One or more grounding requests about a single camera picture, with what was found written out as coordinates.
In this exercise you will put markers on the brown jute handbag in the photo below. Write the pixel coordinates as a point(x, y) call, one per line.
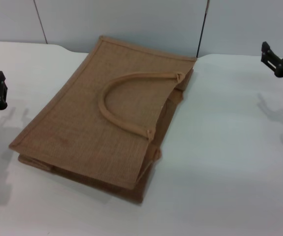
point(82, 118)

